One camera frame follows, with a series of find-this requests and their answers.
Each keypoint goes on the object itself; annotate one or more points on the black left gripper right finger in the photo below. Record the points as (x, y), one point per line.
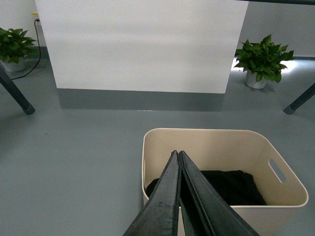
(203, 207)

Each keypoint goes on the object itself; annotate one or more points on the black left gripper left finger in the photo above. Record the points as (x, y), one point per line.
(160, 215)

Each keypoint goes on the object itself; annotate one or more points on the beige plastic laundry hamper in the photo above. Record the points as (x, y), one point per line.
(231, 150)

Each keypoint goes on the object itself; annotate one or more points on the dark horizontal hanger bar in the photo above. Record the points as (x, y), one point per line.
(302, 2)

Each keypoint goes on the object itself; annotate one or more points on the black printed t-shirt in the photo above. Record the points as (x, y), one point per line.
(236, 188)

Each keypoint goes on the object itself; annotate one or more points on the grey metal rack leg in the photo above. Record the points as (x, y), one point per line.
(297, 103)

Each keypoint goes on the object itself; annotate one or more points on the right potted green plant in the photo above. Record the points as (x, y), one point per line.
(262, 61)

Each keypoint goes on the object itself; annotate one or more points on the potted green plant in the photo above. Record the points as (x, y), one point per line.
(15, 47)
(262, 61)

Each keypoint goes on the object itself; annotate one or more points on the left grey rack leg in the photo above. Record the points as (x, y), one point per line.
(13, 90)

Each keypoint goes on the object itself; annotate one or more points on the left potted green plant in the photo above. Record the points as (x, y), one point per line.
(15, 47)

